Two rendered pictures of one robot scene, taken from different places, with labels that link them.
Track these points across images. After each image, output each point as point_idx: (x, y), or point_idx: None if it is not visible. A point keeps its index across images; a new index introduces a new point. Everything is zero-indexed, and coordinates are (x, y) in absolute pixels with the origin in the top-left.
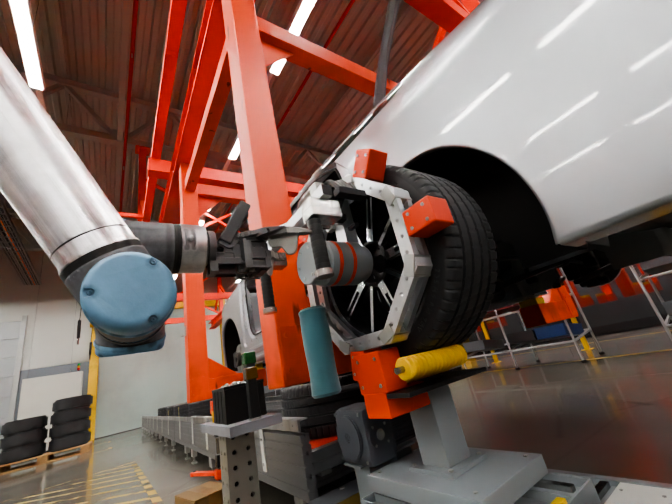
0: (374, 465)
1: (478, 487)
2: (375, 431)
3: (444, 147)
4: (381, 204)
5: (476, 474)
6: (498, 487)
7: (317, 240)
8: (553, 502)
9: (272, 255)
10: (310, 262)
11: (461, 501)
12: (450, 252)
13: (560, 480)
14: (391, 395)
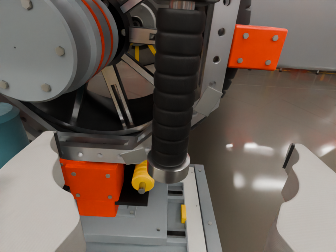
0: None
1: (156, 222)
2: None
3: None
4: None
5: (145, 207)
6: (167, 218)
7: (192, 97)
8: (183, 210)
9: (61, 182)
10: (37, 55)
11: (152, 239)
12: (229, 85)
13: (168, 184)
14: (122, 203)
